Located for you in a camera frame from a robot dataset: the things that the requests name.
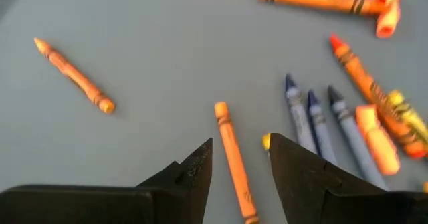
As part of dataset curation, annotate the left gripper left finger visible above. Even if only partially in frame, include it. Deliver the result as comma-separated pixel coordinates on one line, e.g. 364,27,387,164
0,137,213,224

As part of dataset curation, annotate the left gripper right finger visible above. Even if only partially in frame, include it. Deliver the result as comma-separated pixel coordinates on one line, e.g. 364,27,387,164
269,133,428,224

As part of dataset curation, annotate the orange crayon red tip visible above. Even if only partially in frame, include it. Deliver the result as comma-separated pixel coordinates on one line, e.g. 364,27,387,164
329,33,428,160

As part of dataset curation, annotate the yellow crayon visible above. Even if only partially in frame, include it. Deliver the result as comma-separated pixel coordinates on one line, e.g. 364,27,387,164
261,132,272,151
387,90,428,144

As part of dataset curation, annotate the grey-blue table mat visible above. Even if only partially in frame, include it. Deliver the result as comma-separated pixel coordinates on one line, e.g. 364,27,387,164
0,0,428,224

